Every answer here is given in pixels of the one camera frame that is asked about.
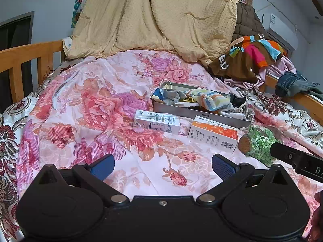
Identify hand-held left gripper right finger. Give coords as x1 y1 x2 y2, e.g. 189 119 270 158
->
195 154 289 207

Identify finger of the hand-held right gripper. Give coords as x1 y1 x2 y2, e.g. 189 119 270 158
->
270 142 323 177

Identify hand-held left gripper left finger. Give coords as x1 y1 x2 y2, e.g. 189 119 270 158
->
34 154 130 207

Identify pastel striped towel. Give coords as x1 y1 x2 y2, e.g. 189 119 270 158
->
185 91 231 111

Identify black sock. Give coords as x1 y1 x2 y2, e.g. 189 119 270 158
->
227 92 246 107

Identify grey tray with cartoon lining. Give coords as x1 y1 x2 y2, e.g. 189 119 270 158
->
151 82 253 129

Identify blue face mask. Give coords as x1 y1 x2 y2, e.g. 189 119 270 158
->
151 79 174 101

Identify person's right hand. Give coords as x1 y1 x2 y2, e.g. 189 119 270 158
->
309 190 323 242

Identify cork-lidded jar of green candies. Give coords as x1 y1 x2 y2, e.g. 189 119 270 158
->
238 126 280 167

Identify orange and white box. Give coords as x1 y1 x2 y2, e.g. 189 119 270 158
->
188 115 239 153

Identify white medicine box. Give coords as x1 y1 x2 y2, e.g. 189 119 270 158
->
133 110 181 135

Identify blue jeans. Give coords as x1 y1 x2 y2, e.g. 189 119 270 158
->
275 71 323 99

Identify pink floral bedsheet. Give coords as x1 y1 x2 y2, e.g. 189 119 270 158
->
15 49 323 242

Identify lilac cloth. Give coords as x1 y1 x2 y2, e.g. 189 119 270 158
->
223 55 297 90

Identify brown colourful striped cloth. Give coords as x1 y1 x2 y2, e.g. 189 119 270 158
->
207 34 288 81

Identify white printed pillow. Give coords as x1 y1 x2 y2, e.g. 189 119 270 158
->
62 37 73 56

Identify white air conditioner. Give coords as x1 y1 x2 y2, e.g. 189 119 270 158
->
261 13 299 52

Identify brown quilted blanket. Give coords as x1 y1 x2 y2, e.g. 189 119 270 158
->
232 1 268 46

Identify yellow dotted blanket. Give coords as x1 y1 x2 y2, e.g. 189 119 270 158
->
68 0 239 66

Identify dark window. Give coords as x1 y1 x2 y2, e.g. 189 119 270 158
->
0 11 34 106

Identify wooden bed rail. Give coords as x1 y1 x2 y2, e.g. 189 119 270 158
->
0 40 66 105
262 72 323 113

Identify teal printed wall hanging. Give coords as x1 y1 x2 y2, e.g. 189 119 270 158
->
71 0 88 28

